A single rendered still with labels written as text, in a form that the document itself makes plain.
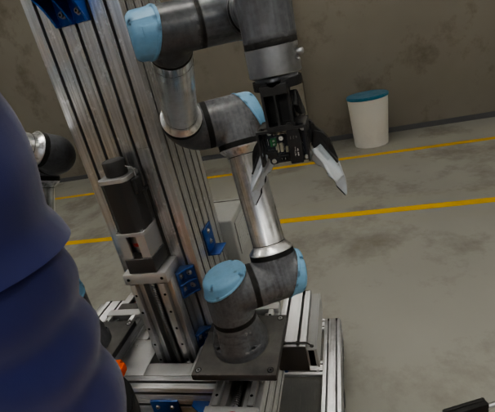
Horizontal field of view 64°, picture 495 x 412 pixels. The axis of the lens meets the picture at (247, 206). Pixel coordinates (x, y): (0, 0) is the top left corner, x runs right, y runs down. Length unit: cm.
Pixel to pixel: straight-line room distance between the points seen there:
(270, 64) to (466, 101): 638
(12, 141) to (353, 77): 621
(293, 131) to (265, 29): 14
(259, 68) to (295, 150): 12
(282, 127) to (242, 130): 42
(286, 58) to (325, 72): 598
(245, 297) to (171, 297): 27
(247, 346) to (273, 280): 18
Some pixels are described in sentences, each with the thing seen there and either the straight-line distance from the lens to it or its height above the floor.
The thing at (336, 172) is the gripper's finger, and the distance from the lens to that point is 63.
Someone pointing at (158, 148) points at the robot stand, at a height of 157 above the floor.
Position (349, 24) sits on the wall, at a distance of 651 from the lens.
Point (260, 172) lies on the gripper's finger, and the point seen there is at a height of 159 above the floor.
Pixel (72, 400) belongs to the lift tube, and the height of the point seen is 142.
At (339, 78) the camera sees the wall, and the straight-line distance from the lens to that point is 655.
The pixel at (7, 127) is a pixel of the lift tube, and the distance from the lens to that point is 51.
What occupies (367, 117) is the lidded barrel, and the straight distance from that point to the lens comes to 594.
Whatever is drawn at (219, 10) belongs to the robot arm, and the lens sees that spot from 65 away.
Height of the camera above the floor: 178
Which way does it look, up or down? 22 degrees down
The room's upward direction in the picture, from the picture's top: 13 degrees counter-clockwise
